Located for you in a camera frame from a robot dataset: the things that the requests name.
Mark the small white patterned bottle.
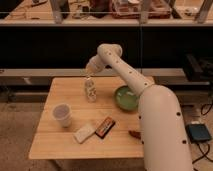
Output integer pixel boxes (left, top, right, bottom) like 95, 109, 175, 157
84, 77, 97, 102

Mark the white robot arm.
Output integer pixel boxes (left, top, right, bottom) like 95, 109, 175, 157
86, 44, 193, 171

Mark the green round plate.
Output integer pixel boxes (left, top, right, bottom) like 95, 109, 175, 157
114, 85, 138, 111

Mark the black orange snack bar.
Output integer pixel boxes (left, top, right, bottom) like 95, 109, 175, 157
95, 117, 115, 139

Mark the white rectangular packet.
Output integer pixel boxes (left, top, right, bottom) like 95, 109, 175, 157
73, 123, 95, 144

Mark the white plastic cup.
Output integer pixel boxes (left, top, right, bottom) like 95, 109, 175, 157
52, 104, 71, 127

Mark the light wooden table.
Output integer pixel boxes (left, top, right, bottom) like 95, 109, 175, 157
29, 77, 143, 159

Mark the long workbench shelf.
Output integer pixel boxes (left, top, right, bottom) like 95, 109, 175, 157
0, 0, 213, 27

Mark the black power box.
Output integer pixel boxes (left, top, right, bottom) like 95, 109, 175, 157
186, 124, 212, 143

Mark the black floor cable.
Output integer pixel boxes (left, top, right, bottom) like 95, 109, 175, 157
191, 103, 213, 171

